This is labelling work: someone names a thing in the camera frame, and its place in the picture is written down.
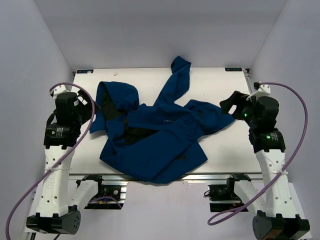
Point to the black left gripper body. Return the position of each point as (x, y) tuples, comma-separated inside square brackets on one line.
[(86, 111)]

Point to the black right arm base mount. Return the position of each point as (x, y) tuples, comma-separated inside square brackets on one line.
[(222, 196)]

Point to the right blue table label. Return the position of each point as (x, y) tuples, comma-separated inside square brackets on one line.
[(233, 69)]

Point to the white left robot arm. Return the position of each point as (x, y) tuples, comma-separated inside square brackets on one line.
[(57, 212)]

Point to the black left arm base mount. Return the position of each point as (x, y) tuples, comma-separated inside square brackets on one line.
[(110, 195)]

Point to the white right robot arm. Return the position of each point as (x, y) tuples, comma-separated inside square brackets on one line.
[(275, 216)]

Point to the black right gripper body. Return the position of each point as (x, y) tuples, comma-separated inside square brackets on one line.
[(244, 110)]

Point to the blue zip-up jacket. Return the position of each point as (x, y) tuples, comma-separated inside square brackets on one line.
[(142, 140)]

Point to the aluminium table front rail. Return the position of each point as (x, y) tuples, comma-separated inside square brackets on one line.
[(162, 177)]

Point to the left blue table label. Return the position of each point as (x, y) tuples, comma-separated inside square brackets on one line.
[(84, 71)]

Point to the blue table label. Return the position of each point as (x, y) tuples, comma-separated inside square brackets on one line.
[(84, 71), (233, 69)]

